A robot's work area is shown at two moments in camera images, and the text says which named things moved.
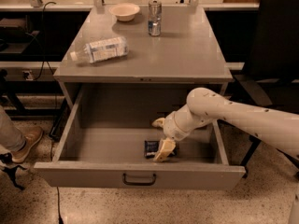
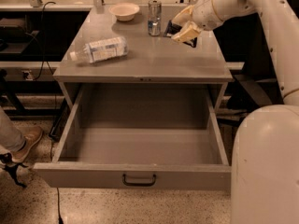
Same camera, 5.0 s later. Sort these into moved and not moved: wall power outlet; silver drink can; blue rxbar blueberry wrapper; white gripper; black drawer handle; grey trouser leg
Moved: blue rxbar blueberry wrapper; white gripper
Not moved: wall power outlet; black drawer handle; silver drink can; grey trouser leg
